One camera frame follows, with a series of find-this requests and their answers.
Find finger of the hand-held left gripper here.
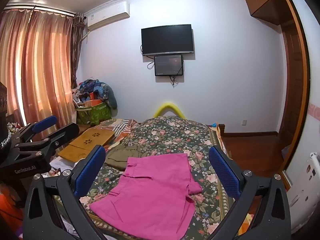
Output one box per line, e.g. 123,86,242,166
11,115,57,141
15,122,80,164

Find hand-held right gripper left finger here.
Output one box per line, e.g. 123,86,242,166
22,145,107,240

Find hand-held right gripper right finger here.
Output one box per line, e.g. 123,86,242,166
209,145,292,240

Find pink pants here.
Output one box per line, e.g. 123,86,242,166
89,152,202,239

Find olive green pants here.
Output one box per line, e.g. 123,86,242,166
104,144,148,172

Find green storage bag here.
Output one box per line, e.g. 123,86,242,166
76,101,112,125

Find person's orange clothing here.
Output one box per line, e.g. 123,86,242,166
0,184,23,230

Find striped cloth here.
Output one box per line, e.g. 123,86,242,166
100,119,138,145

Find pile of clothes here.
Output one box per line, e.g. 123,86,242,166
71,79,118,110

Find pink curtain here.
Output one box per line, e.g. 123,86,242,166
0,6,75,127

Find grey cloth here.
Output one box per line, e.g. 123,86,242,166
281,142,291,161

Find floral bedspread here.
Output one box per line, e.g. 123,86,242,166
54,116,240,240

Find brown patterned curtain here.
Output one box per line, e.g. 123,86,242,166
70,12,85,90

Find white appliance with stickers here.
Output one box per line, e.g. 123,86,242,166
287,152,320,233

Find wooden door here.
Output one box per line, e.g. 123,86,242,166
277,0,310,180

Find white air conditioner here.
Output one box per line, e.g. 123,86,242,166
85,1,130,32

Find wooden overhead cabinet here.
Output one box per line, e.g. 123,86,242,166
244,0,292,25

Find small black wall monitor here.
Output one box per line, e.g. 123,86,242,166
154,54,183,77

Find black wall television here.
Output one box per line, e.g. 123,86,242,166
141,24,195,56

